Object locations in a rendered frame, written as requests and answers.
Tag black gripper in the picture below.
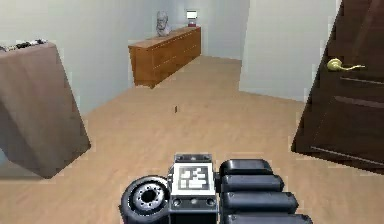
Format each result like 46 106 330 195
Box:
119 175 172 224

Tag brown cabinet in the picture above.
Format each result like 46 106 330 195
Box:
0 41 92 180

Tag orange wooden sideboard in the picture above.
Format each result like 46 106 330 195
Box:
128 26 202 90

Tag grey bust statue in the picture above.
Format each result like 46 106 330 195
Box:
155 10 172 38

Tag white table lamp red base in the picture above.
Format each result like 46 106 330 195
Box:
185 9 198 28

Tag small black objects on cabinet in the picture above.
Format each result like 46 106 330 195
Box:
0 38 48 53

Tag dark brown room door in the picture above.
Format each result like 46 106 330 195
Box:
290 0 384 176

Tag brass door handle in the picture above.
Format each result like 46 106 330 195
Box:
326 57 366 73

